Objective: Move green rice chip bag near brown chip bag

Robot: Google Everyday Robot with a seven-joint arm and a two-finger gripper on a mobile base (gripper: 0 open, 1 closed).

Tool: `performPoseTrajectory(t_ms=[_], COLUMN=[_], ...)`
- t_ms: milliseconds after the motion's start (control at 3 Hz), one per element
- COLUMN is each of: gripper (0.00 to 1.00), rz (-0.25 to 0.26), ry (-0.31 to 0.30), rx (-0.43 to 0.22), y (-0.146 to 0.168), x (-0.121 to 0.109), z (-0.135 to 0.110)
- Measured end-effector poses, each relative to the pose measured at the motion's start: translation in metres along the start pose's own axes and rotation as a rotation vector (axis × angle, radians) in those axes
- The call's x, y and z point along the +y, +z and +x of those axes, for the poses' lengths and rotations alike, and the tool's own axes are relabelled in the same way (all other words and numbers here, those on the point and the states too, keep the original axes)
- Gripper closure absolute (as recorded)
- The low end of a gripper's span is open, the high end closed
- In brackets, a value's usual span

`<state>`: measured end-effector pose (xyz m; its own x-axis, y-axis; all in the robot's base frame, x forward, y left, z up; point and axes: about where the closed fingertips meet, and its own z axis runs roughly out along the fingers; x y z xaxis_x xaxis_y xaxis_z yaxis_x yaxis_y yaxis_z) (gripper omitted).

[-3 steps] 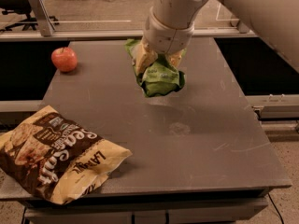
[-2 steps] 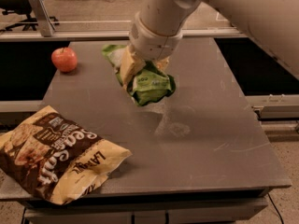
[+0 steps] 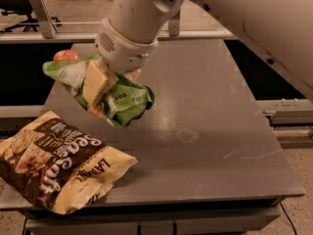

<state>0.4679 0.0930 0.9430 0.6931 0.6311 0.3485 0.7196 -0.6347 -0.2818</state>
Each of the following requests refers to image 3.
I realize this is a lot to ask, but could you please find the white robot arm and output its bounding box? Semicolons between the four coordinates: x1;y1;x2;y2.
95;0;313;100

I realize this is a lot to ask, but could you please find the metal rail bracket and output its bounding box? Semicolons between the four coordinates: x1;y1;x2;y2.
29;0;57;39
168;11;180;36

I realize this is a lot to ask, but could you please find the metal guard rail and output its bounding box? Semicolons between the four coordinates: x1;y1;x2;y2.
0;28;234;44

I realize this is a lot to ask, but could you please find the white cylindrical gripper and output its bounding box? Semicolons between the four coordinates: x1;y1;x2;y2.
82;18;157;108

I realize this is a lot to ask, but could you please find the green rice chip bag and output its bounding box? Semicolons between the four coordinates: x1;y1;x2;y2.
43;56;155;127

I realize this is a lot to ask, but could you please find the brown sea salt chip bag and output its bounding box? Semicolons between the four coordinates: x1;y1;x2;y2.
0;112;137;214

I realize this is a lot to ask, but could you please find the red apple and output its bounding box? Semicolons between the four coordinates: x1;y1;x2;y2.
53;49;79;62

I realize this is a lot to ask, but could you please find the left metal rail bracket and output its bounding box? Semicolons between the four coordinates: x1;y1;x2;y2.
29;0;57;39

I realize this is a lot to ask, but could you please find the black office chair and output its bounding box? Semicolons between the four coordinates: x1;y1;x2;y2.
0;0;63;34

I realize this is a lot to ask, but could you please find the middle metal rail bracket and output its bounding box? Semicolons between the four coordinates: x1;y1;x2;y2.
168;11;180;36

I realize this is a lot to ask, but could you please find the black cable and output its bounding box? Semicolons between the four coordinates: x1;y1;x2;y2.
280;202;299;235

